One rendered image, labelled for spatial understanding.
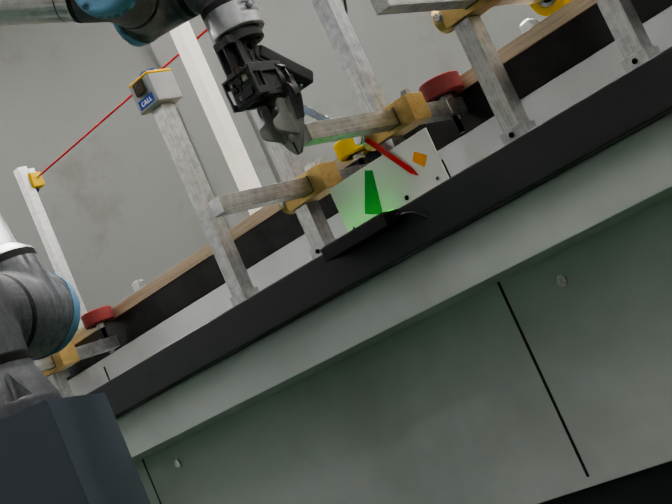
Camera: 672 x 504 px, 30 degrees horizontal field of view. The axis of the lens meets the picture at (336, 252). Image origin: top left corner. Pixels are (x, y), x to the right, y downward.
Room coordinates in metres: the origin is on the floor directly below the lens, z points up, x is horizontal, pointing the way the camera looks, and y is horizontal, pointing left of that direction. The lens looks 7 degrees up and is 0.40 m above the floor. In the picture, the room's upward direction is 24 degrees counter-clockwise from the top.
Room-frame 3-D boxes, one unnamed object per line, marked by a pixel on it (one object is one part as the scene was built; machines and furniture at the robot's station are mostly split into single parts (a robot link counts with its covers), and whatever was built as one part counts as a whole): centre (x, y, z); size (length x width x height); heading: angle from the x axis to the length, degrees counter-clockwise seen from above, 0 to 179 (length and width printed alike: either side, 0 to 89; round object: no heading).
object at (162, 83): (2.52, 0.21, 1.18); 0.07 x 0.07 x 0.08; 48
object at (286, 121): (1.92, -0.01, 0.86); 0.06 x 0.03 x 0.09; 138
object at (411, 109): (2.16, -0.19, 0.85); 0.14 x 0.06 x 0.05; 48
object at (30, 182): (4.72, 0.98, 1.25); 0.09 x 0.08 x 1.10; 48
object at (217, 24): (1.93, 0.00, 1.05); 0.10 x 0.09 x 0.05; 48
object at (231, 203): (2.29, 0.01, 0.83); 0.44 x 0.03 x 0.04; 138
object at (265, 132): (1.94, 0.01, 0.86); 0.06 x 0.03 x 0.09; 138
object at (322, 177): (2.33, 0.00, 0.83); 0.14 x 0.06 x 0.05; 48
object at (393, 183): (2.18, -0.13, 0.75); 0.26 x 0.01 x 0.10; 48
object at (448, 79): (2.27, -0.31, 0.85); 0.08 x 0.08 x 0.11
